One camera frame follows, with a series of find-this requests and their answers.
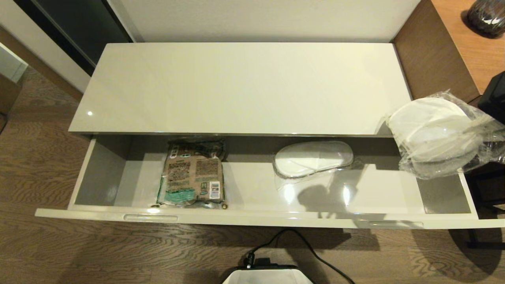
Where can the bagged white slippers showing soles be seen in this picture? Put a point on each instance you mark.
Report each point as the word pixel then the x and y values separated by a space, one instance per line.
pixel 311 159

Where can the dark glass vase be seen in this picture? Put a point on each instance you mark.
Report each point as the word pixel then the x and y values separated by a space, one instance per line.
pixel 487 17

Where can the brown printed snack packet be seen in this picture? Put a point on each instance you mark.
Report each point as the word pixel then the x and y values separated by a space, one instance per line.
pixel 193 177

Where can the glossy cream drawer cabinet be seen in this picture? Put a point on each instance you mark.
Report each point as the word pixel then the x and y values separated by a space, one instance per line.
pixel 236 86

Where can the dark glass door panel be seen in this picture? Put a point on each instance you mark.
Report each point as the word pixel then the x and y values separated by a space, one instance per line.
pixel 79 27

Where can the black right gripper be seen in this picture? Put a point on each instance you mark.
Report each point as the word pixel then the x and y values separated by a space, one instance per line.
pixel 497 92

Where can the brown wooden desk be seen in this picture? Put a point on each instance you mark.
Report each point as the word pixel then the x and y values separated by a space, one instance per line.
pixel 438 55

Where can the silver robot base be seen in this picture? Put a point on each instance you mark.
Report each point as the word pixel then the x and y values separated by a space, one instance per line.
pixel 268 276

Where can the white furniture corner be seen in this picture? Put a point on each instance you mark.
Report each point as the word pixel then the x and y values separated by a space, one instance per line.
pixel 10 63

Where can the wide cream cabinet drawer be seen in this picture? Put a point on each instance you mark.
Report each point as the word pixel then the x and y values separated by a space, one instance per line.
pixel 256 189

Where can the brown wooden furniture piece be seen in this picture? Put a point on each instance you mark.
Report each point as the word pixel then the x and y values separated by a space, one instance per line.
pixel 8 92

